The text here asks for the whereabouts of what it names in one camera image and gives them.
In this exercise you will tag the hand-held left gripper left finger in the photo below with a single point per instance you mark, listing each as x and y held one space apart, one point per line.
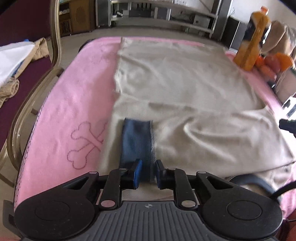
138 172

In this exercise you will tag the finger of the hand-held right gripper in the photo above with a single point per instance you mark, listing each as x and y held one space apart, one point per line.
289 126

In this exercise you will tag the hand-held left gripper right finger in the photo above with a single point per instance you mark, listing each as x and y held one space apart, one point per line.
160 173

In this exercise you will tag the beige t-shirt with dark trim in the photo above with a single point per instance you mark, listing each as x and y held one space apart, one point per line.
185 81

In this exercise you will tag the white and beige clothes pile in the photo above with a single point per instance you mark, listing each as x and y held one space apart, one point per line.
9 89

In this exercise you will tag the red apple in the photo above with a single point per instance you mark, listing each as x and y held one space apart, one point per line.
270 60
268 70

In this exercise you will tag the small tangerine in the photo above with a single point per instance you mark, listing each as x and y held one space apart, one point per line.
259 62

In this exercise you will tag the beige fleece jacket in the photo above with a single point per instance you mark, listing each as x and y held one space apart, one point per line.
282 34

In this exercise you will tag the orange juice bottle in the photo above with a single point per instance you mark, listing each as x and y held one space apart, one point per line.
252 41

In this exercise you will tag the dark drawer cabinet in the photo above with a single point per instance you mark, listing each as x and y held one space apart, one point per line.
233 32

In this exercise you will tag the pink printed blanket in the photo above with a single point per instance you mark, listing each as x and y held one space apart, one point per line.
76 81

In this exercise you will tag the grey television stand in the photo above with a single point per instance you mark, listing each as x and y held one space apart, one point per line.
185 24

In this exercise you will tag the light blue garment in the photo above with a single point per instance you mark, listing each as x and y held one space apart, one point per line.
18 69

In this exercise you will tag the black media receiver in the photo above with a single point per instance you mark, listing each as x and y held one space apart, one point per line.
140 12

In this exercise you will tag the silver box speaker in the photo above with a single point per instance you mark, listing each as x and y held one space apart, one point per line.
161 13

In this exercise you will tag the wooden cabinet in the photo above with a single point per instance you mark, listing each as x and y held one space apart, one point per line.
79 16

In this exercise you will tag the white garment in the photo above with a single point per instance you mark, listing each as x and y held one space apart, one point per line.
13 58

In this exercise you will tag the maroon chair with gold frame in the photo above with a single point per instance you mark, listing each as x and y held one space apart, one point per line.
23 18

